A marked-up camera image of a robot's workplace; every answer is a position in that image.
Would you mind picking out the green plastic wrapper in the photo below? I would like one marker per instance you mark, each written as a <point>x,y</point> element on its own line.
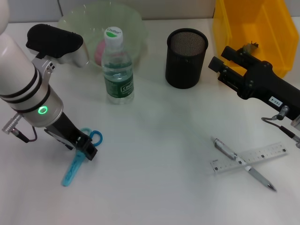
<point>249,47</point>

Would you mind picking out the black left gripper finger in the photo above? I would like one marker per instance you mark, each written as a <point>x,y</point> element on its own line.
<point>69,147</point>
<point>90,152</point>

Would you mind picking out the clear plastic ruler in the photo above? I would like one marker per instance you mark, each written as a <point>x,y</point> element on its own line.
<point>269,153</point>

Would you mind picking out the yellow plastic storage bin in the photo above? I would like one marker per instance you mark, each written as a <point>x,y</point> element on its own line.
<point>276,30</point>

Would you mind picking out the pink toy peach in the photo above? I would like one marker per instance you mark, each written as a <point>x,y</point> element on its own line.
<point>99,52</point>

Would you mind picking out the silver white ballpoint pen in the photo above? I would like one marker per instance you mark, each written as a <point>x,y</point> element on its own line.
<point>260,178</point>

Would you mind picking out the clear water bottle green label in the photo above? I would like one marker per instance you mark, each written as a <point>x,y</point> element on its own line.
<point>118,70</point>

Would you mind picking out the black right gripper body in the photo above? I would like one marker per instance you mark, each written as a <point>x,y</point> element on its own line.
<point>264,82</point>

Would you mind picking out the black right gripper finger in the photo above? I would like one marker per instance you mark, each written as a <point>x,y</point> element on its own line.
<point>230,52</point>
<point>214,64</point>

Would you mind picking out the black mesh pen cup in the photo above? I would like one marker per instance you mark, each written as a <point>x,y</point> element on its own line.
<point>185,68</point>

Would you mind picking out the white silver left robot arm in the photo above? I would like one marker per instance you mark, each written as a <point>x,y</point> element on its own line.
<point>21,77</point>

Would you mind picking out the blue sheathed scissors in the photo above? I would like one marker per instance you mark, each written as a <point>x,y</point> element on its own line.
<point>73,168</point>

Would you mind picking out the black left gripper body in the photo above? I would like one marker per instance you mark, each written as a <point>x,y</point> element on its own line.
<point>63,127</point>

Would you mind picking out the translucent green fruit bowl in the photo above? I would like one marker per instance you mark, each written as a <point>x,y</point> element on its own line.
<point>131,23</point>

